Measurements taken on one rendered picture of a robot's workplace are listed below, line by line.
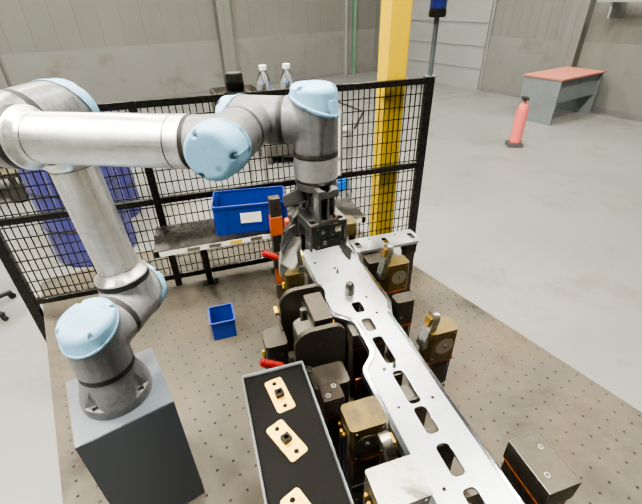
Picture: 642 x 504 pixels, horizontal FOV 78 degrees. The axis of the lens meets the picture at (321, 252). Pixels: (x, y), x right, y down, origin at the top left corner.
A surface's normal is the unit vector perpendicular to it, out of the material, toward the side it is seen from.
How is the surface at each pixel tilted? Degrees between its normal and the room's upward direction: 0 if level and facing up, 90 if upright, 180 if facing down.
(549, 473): 0
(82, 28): 90
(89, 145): 85
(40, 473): 0
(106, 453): 90
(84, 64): 90
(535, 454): 0
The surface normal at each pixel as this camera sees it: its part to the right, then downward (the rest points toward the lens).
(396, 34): 0.30, 0.51
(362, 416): -0.02, -0.84
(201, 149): -0.18, 0.54
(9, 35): 0.55, 0.44
